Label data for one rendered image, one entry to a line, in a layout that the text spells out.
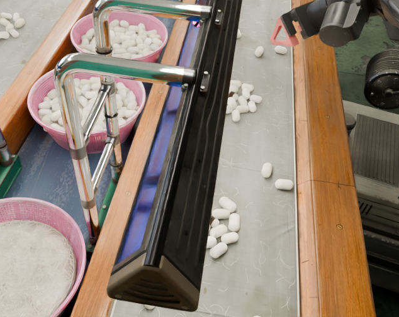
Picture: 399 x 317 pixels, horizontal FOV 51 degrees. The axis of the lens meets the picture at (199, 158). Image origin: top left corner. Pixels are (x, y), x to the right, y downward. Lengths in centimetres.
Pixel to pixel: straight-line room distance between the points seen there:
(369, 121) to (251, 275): 94
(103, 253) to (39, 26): 80
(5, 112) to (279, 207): 62
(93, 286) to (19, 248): 17
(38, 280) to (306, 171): 55
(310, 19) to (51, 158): 64
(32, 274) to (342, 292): 52
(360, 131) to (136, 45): 79
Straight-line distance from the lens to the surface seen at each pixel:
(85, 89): 107
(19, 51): 124
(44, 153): 102
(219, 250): 74
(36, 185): 96
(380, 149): 146
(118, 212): 78
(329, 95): 110
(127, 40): 124
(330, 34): 83
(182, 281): 35
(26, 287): 77
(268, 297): 74
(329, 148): 96
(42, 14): 140
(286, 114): 104
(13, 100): 104
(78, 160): 61
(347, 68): 270
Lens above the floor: 140
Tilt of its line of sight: 47 degrees down
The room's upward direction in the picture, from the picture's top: 6 degrees clockwise
